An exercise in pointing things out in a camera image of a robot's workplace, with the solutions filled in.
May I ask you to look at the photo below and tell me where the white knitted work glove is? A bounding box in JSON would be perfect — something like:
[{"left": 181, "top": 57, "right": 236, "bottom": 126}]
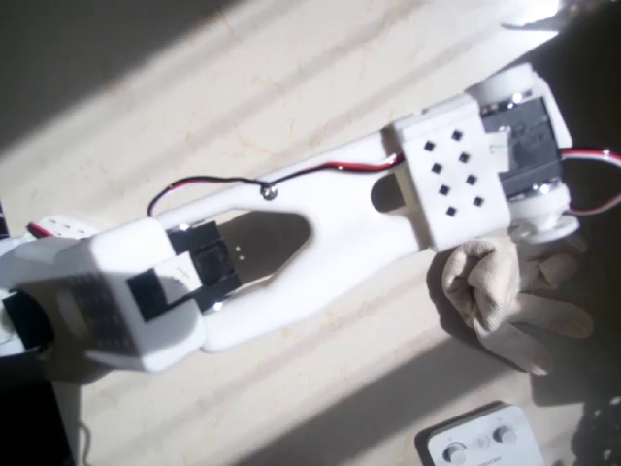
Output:
[{"left": 439, "top": 235, "right": 596, "bottom": 378}]

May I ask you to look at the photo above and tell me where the black flat panel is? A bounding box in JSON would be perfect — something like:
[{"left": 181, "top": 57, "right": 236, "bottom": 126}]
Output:
[{"left": 531, "top": 0, "right": 621, "bottom": 408}]

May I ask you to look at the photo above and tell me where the white device with knobs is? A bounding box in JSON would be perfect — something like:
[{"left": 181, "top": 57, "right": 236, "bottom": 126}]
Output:
[{"left": 414, "top": 400, "right": 547, "bottom": 466}]

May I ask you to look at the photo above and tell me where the red white gripper servo cable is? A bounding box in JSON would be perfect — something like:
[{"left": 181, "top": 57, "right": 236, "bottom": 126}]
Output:
[{"left": 560, "top": 149, "right": 621, "bottom": 218}]

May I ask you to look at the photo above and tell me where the red black forearm cable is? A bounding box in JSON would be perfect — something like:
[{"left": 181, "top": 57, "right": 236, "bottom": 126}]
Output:
[{"left": 147, "top": 153, "right": 407, "bottom": 220}]

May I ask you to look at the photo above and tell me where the white perforated base plate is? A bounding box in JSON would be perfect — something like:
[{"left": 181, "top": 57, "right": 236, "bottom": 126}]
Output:
[{"left": 27, "top": 215, "right": 101, "bottom": 243}]

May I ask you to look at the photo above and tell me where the thin black cable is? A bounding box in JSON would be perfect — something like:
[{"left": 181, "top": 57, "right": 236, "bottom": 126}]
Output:
[{"left": 77, "top": 419, "right": 94, "bottom": 466}]

